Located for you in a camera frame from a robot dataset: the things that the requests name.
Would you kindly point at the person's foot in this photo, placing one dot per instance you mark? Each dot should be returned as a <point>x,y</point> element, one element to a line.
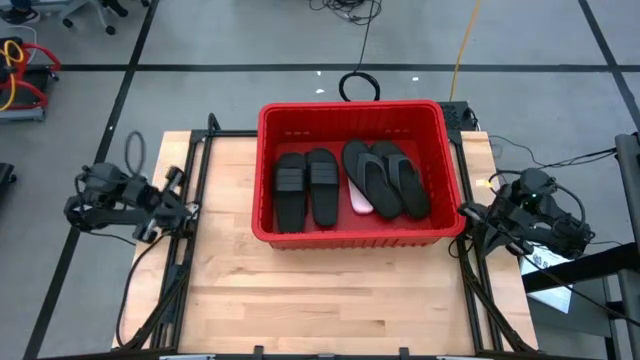
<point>20,12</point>

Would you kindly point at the black floor object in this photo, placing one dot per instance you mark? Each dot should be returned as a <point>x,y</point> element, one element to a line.
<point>6,180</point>

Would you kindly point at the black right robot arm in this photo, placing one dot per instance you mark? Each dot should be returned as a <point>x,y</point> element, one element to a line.
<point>565,230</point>

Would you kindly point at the office chair base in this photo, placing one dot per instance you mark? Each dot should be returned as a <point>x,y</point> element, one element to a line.
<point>110,30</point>

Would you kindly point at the red plastic bin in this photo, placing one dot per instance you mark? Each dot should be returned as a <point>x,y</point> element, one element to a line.
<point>350,120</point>

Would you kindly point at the yellow tape tag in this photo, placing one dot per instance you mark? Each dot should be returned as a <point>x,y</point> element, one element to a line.
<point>484,183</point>

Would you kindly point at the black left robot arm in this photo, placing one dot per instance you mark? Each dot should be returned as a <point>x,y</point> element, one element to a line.
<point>100,190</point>

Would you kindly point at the white paper sheet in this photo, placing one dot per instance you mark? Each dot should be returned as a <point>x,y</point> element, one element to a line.
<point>555,295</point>

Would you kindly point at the grey rig post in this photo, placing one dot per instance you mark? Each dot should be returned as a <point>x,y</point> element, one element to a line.
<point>629,200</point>

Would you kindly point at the black rail bracket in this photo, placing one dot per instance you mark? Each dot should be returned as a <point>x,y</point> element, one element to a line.
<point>258,352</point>
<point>404,353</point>

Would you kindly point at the pale pink slide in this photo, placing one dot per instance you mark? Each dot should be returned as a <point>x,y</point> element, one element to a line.
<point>361,205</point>

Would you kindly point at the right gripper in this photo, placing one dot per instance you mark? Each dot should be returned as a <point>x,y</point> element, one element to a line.
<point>495,227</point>

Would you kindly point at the black rig beam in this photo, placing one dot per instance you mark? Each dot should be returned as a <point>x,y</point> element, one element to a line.
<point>590,265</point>

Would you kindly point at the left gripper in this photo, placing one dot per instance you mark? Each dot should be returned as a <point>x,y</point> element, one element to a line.
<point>167,212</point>

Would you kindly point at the black aluminium table frame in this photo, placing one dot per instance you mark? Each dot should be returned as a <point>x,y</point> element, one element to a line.
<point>225,133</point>

